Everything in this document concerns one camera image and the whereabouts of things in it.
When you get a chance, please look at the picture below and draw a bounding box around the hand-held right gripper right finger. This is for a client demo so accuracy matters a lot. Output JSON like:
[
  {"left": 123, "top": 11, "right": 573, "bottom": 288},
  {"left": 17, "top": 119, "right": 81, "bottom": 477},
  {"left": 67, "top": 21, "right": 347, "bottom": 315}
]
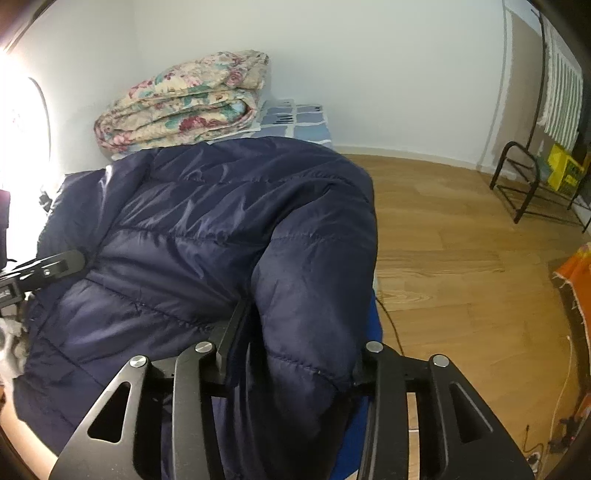
[{"left": 351, "top": 340, "right": 539, "bottom": 480}]

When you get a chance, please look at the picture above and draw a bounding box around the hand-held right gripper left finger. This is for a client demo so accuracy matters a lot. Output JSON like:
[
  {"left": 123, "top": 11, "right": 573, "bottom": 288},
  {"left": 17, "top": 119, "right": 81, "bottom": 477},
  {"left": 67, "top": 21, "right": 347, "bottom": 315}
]
[{"left": 48, "top": 298, "right": 252, "bottom": 480}]

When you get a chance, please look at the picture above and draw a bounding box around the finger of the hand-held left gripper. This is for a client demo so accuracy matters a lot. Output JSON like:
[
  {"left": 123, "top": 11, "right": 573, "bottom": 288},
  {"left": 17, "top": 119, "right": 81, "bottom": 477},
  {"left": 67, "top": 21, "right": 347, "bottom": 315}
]
[{"left": 0, "top": 249, "right": 86, "bottom": 296}]

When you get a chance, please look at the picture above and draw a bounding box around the navy puffer jacket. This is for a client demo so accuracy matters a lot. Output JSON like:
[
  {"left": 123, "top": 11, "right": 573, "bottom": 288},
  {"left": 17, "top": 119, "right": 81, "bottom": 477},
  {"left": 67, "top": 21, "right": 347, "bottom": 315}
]
[{"left": 14, "top": 136, "right": 379, "bottom": 480}]

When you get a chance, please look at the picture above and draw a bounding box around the clothes drying rack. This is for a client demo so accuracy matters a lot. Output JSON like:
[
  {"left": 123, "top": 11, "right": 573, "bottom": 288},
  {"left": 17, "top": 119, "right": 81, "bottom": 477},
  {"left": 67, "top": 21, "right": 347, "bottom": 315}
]
[{"left": 526, "top": 7, "right": 587, "bottom": 148}]

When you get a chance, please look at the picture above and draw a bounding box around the person's left hand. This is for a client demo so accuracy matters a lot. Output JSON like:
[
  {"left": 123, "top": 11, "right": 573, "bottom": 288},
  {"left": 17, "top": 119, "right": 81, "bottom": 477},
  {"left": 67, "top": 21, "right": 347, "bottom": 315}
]
[{"left": 0, "top": 318, "right": 29, "bottom": 384}]

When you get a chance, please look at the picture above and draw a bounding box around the folded floral quilt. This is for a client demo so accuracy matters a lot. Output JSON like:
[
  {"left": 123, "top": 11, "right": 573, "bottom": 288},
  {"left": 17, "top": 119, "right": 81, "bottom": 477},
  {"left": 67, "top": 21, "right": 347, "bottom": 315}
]
[{"left": 93, "top": 50, "right": 271, "bottom": 155}]

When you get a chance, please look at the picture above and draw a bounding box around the orange cloth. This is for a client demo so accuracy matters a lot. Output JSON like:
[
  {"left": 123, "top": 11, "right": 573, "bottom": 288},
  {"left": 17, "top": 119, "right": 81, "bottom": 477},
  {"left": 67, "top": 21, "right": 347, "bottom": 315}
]
[{"left": 549, "top": 244, "right": 591, "bottom": 333}]

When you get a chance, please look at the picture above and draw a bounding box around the blue patterned bed sheet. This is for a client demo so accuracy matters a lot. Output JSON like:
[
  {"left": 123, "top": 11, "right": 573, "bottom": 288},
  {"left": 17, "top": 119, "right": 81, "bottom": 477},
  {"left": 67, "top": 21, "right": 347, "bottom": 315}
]
[{"left": 208, "top": 98, "right": 334, "bottom": 148}]

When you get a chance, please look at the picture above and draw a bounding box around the black metal shoe rack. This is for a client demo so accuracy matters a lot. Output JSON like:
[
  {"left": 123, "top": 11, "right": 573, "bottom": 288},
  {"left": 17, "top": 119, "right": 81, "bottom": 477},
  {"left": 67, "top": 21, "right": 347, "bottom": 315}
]
[{"left": 489, "top": 141, "right": 591, "bottom": 234}]

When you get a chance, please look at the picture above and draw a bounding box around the yellow box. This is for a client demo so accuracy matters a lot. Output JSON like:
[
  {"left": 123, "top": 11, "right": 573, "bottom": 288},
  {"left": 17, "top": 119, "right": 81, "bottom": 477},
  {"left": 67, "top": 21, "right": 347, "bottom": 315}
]
[{"left": 547, "top": 143, "right": 591, "bottom": 195}]

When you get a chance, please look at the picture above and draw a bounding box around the green striped towel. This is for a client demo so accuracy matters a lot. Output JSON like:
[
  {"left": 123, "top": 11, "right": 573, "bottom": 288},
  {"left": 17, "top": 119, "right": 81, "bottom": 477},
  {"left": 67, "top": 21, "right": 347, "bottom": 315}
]
[{"left": 542, "top": 23, "right": 585, "bottom": 148}]

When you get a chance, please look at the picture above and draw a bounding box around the black floor cable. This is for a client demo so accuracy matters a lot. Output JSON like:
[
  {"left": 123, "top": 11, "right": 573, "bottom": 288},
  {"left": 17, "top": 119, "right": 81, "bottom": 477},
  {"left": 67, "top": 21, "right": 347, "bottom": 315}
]
[{"left": 376, "top": 295, "right": 405, "bottom": 357}]

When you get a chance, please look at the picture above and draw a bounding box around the white floor cable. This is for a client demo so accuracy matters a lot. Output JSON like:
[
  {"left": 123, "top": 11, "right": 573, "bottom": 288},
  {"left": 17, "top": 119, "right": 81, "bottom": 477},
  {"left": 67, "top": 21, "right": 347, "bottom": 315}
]
[{"left": 551, "top": 332, "right": 579, "bottom": 445}]

